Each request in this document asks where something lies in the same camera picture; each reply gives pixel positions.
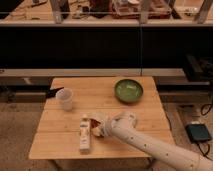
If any dark red pepper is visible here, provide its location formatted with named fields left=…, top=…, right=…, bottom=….
left=91, top=120, right=100, bottom=128

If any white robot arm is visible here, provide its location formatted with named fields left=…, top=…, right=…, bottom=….
left=91, top=112, right=213, bottom=171

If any green ceramic bowl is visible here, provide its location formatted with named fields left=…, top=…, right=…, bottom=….
left=114, top=79, right=143, bottom=103

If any wooden folding table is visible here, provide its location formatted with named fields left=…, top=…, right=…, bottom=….
left=29, top=77, right=174, bottom=159

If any clear plastic cup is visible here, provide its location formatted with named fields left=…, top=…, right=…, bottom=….
left=56, top=88, right=73, bottom=111

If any black foot pedal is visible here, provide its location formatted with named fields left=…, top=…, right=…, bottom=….
left=185, top=124, right=212, bottom=143

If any long wooden shelf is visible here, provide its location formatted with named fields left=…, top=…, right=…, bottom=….
left=0, top=0, right=213, bottom=28

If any black floor cable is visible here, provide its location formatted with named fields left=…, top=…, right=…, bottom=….
left=175, top=103, right=213, bottom=161

